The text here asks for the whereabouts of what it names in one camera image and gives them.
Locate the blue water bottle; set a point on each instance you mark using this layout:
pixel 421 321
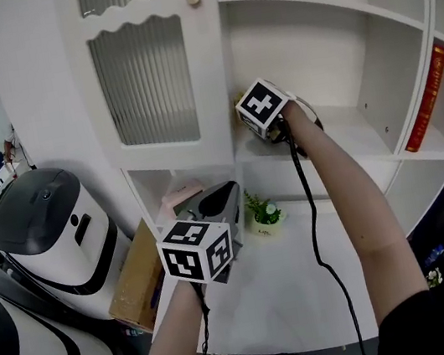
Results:
pixel 434 257

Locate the white shelf cabinet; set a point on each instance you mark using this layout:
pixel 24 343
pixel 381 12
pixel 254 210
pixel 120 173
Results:
pixel 302 52

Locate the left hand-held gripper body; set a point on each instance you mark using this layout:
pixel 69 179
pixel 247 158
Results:
pixel 192 250

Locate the white desk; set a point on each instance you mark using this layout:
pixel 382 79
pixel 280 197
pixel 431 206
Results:
pixel 276 290

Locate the red book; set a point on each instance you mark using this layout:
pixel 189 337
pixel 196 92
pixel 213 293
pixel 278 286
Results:
pixel 428 93

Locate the small white flower pot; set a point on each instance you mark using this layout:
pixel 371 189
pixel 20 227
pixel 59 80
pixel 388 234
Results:
pixel 434 277

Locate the brown cardboard box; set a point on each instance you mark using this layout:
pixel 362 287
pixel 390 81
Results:
pixel 138 280

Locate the small green potted plant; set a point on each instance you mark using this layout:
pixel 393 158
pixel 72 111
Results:
pixel 265 216

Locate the white ribbed glass cabinet door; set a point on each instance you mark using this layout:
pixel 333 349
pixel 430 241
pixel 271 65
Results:
pixel 145 79

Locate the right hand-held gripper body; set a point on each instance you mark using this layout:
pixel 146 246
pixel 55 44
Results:
pixel 262 103

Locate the person's left forearm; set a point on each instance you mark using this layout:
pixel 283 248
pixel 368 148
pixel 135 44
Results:
pixel 170 343

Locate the person's right forearm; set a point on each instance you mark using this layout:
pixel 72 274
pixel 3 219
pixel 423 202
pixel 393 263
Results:
pixel 360 212

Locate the pink digital clock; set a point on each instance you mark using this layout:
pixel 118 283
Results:
pixel 180 194

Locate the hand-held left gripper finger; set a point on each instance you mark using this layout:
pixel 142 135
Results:
pixel 205 205
pixel 236 208

